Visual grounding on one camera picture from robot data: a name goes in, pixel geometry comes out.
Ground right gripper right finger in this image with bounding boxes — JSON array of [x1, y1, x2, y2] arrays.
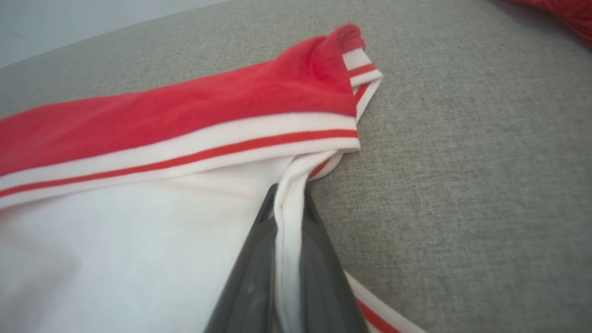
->
[[296, 185, 371, 333]]

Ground red white shorts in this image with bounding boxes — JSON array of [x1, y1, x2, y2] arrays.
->
[[504, 0, 592, 47]]

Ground red white basketball jersey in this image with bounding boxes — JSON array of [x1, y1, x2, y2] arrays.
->
[[0, 23, 431, 333]]

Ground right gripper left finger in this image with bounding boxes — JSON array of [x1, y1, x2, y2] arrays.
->
[[203, 184, 281, 333]]

